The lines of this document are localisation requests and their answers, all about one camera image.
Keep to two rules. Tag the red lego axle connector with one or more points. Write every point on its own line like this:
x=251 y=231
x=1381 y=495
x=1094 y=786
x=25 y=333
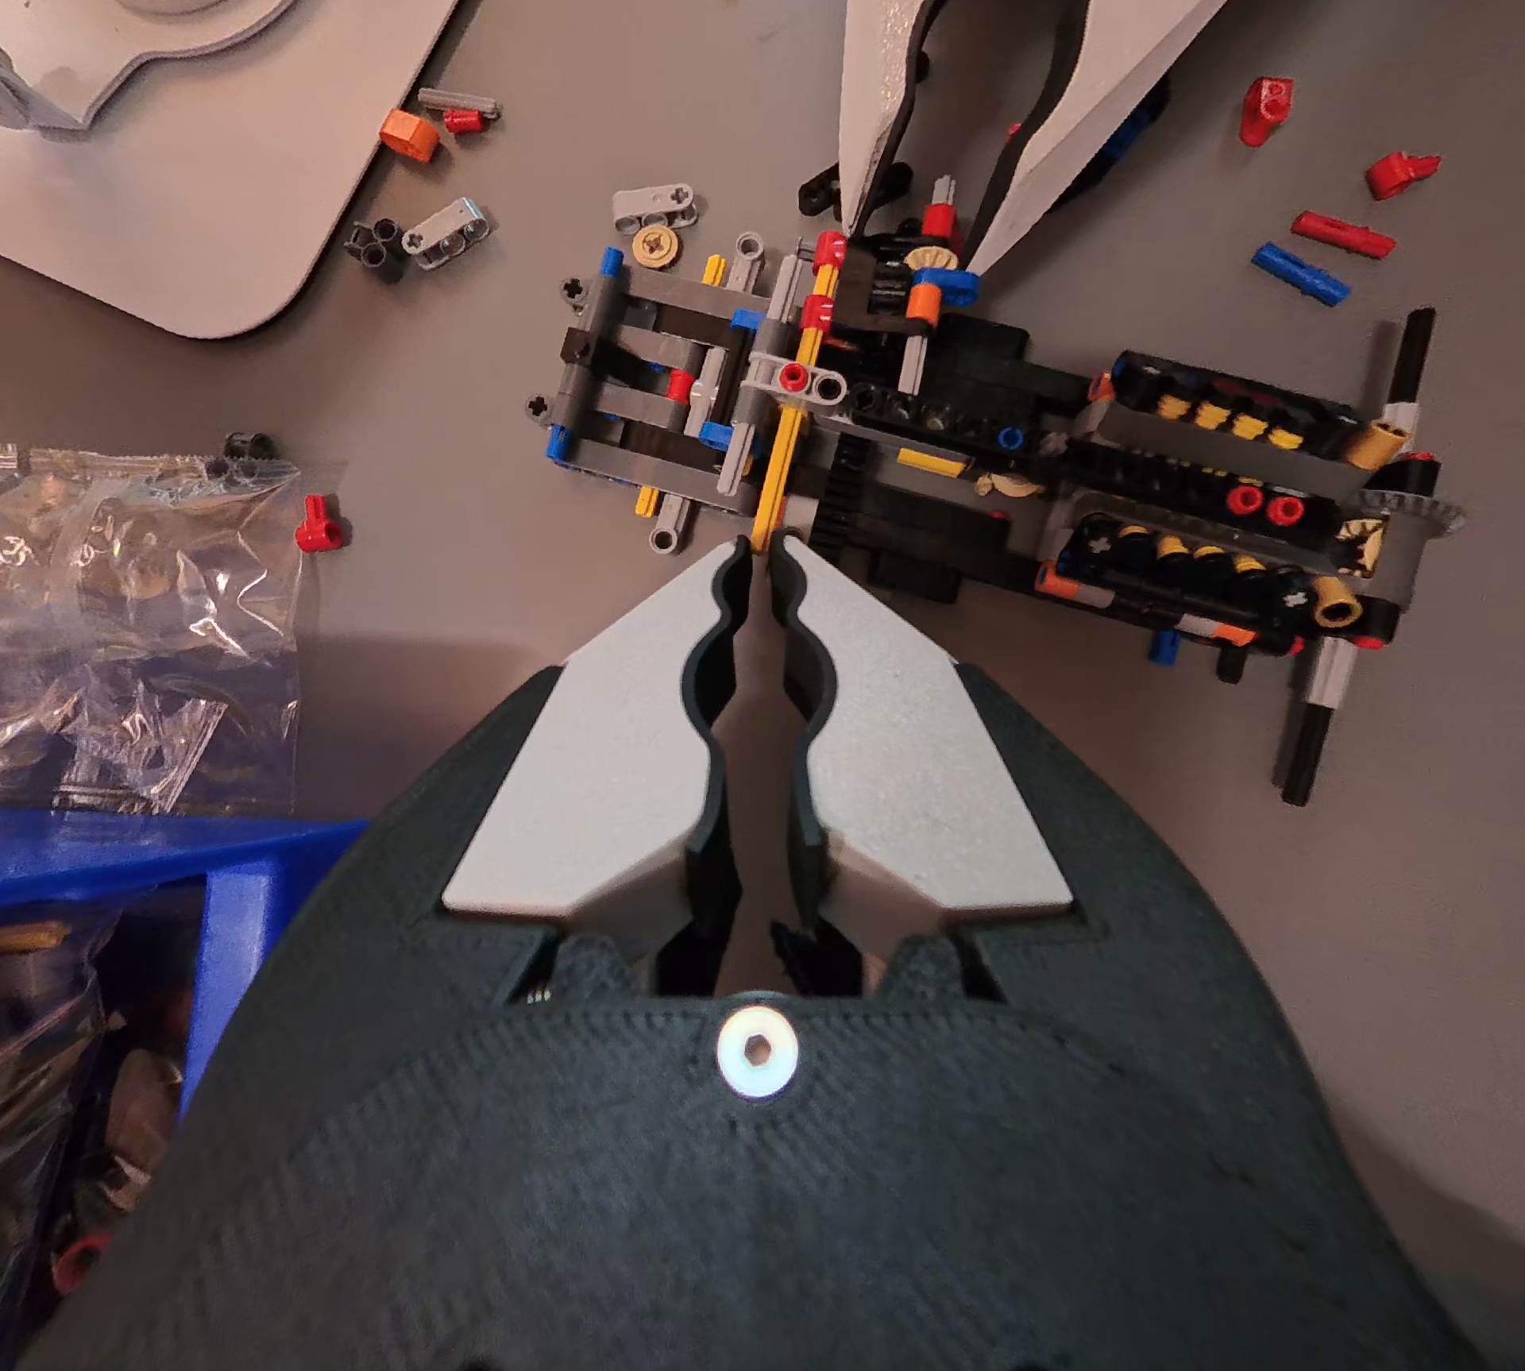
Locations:
x=1400 y=175

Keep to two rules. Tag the black double pin connector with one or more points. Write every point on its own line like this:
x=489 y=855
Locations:
x=819 y=191

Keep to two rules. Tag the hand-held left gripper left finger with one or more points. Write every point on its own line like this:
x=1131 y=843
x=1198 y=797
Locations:
x=584 y=788

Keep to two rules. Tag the light grey lego connector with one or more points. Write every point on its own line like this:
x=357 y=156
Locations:
x=451 y=233

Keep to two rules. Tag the black lego pin connector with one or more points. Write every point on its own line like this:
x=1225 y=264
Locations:
x=251 y=443

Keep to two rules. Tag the long lego vehicle chassis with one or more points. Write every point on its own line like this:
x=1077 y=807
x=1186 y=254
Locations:
x=1133 y=478

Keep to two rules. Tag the orange lego bush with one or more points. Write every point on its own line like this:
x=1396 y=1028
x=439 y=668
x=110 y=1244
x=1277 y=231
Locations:
x=409 y=135

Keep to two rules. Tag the blue long lego pin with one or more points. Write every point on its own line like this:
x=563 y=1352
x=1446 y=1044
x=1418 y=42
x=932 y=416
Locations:
x=1300 y=275

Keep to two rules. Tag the clear bag of lego parts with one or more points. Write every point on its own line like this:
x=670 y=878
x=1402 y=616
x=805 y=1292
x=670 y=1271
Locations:
x=72 y=1038

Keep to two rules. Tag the red long lego pin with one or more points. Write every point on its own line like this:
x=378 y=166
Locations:
x=1344 y=233

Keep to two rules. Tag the small lego gear assembly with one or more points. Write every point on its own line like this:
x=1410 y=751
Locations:
x=923 y=304

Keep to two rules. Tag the grey lego axle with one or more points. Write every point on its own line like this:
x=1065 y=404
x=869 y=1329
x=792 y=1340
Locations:
x=461 y=100

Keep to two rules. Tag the red lego pin connector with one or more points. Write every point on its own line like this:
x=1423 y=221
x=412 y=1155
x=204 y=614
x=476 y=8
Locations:
x=318 y=524
x=1265 y=110

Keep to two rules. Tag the light grey short lego liftarm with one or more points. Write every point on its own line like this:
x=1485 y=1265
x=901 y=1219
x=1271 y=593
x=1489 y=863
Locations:
x=653 y=206

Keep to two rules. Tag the tan round lego gear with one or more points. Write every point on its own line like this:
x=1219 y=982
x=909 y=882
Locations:
x=657 y=247

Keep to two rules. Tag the dark grey lego connector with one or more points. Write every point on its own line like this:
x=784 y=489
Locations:
x=376 y=245

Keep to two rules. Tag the blue plastic bin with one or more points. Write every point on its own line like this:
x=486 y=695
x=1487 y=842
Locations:
x=120 y=847

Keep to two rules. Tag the grey stand base plate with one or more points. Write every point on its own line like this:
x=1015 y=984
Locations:
x=297 y=119

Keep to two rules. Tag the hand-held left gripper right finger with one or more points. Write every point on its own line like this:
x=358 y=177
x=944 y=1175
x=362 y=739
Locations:
x=928 y=788

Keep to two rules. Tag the clear plastic bag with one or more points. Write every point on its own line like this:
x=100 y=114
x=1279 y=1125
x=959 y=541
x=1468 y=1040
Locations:
x=131 y=632

